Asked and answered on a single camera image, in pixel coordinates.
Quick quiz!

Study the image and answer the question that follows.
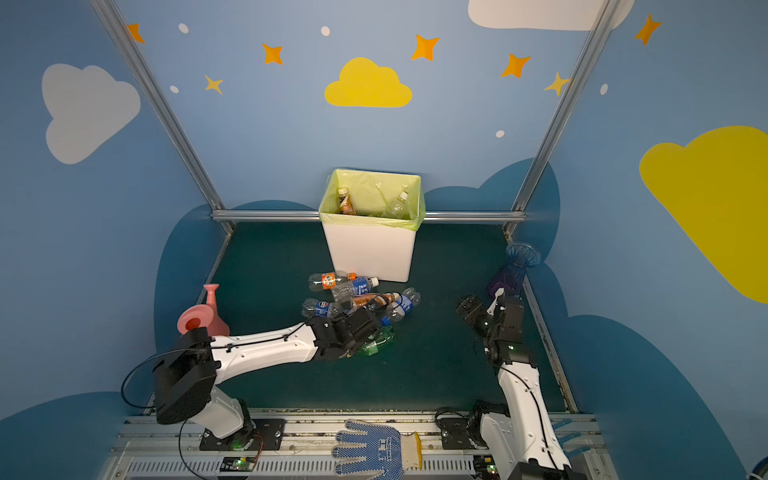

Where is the pepsi label clear bottle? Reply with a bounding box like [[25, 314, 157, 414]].
[[301, 298, 344, 319]]

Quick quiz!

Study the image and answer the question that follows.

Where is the green bottle white cap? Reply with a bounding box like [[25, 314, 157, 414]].
[[358, 326, 395, 357]]

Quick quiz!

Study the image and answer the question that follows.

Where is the clear bottle blue water label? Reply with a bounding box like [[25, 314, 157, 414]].
[[331, 277, 379, 302]]

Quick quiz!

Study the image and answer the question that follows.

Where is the clear bottle orange label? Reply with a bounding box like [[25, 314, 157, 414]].
[[308, 271, 357, 292]]

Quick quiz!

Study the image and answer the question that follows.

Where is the small bottle blue label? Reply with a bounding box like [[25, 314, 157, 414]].
[[382, 287, 421, 324]]

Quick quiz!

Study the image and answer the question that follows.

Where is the brown tea bottle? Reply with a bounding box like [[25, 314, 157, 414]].
[[351, 292, 401, 308], [337, 187, 356, 216]]

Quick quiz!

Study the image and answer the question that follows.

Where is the large clear bottle white cap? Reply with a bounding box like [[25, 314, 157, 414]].
[[383, 190, 410, 220]]

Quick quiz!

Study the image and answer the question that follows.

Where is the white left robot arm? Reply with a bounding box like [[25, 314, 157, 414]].
[[152, 308, 383, 446]]

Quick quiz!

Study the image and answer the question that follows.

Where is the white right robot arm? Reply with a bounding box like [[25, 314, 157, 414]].
[[457, 293, 586, 479]]

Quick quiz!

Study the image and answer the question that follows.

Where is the white plastic bin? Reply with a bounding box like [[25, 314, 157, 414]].
[[323, 223, 416, 283]]

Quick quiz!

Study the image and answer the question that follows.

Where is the green bin liner bag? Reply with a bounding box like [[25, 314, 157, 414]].
[[318, 169, 426, 232]]

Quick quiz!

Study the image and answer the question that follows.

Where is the purple glass vase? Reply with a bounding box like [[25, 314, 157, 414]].
[[487, 242, 541, 298]]

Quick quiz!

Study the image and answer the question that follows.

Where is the blue dotted work glove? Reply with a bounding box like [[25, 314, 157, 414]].
[[332, 420, 423, 480]]

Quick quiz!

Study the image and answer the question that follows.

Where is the pink watering can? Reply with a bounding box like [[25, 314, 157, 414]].
[[177, 284, 230, 336]]

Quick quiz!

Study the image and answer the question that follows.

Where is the green circuit board right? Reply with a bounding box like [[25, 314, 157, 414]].
[[473, 456, 500, 480]]

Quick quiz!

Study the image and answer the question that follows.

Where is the green circuit board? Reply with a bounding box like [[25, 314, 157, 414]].
[[473, 456, 500, 480], [220, 457, 257, 474]]

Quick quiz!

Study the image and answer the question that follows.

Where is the green circuit board left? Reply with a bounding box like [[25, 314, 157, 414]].
[[220, 457, 257, 474]]

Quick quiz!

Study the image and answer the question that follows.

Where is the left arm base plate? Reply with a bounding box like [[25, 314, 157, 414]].
[[199, 418, 286, 452]]

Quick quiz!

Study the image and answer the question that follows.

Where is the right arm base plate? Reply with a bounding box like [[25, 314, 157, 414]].
[[436, 417, 478, 450]]

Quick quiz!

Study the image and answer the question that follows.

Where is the blue hand rake wooden handle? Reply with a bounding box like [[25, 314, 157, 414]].
[[552, 419, 589, 459]]

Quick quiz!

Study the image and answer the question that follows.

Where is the aluminium frame rail back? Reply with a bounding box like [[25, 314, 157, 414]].
[[211, 209, 527, 225]]

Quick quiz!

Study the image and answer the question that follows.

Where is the aluminium frame post right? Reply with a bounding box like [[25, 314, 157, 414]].
[[503, 0, 622, 243]]

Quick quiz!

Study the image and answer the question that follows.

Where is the aluminium frame post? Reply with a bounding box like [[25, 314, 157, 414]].
[[503, 0, 622, 243], [90, 0, 225, 212]]

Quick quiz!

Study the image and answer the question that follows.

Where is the aluminium frame post left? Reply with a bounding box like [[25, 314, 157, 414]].
[[90, 0, 225, 212]]

